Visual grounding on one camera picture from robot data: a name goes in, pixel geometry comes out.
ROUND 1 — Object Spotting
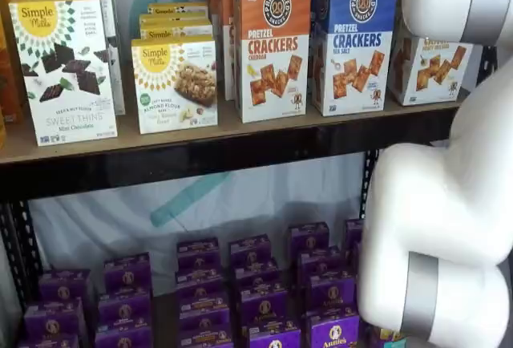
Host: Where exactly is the wooden shelf board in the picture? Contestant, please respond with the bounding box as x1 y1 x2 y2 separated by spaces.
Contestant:
0 90 464 165

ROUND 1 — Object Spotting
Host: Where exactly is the purple Annie's box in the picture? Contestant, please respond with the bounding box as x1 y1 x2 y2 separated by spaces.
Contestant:
309 313 362 348
94 325 154 348
103 253 153 297
23 298 88 339
180 321 234 348
17 333 80 348
179 295 232 326
176 237 221 271
343 218 366 251
176 269 224 299
233 261 280 289
97 293 153 330
308 273 357 314
228 235 273 267
367 325 406 348
248 321 302 348
288 222 331 259
38 269 93 306
238 283 289 326
297 247 346 281
351 243 363 273

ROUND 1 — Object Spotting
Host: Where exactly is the Simple Mills almond bars box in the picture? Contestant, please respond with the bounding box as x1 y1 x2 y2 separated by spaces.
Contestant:
131 34 220 136
138 22 214 43
147 2 210 18
139 13 212 29

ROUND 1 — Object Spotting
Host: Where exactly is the blue white pretzel crackers box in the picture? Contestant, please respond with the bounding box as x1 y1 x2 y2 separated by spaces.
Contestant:
311 0 401 118

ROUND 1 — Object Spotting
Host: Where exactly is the Simple Mills sweet thins box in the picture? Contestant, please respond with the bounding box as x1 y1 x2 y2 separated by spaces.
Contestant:
30 0 127 117
8 0 119 148

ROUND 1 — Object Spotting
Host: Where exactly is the yellow white pretzel crackers box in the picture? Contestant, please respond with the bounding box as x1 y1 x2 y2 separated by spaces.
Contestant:
387 34 475 107

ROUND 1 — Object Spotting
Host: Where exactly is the dark orange snack box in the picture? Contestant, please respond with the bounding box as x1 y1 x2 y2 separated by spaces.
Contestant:
0 0 27 149

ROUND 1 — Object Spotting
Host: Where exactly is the white backdrop sheet teal logo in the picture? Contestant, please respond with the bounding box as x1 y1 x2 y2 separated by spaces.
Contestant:
26 0 368 281

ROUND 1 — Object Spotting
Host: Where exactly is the black metal rack frame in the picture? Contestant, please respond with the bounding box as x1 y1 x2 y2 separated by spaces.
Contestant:
0 45 499 327

